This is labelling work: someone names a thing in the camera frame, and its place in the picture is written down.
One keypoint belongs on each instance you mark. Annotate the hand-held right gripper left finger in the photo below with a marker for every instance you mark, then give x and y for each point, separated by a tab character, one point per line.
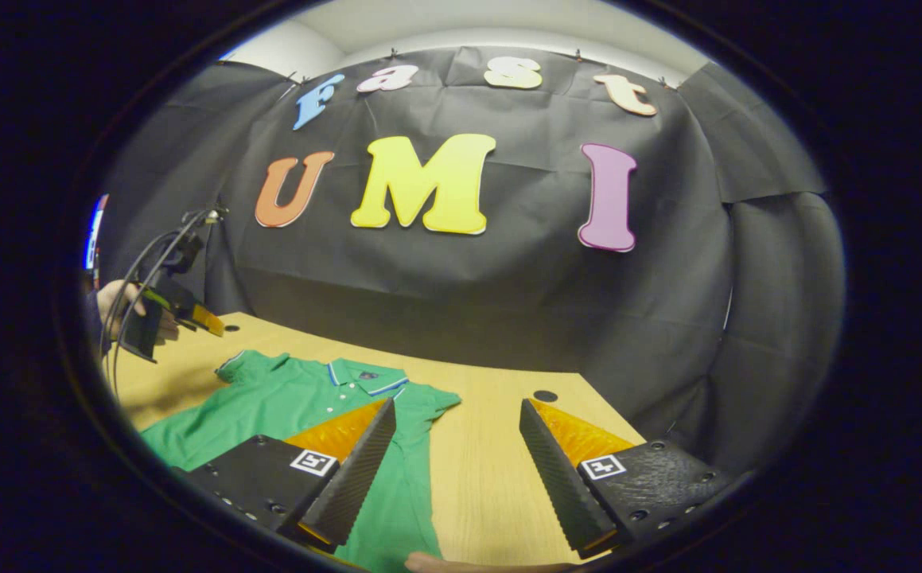
357	477

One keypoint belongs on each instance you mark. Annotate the green T-shirt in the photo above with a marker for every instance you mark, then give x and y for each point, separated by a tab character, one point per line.
285	398

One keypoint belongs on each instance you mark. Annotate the bright monitor screen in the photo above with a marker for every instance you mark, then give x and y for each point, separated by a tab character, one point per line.
95	235

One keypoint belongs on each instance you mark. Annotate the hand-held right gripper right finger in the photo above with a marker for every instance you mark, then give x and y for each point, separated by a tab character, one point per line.
560	485

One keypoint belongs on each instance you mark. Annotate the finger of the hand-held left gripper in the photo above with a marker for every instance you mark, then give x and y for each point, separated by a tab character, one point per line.
142	330
204	320

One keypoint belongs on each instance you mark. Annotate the black backdrop cloth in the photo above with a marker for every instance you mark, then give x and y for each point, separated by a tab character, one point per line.
468	302

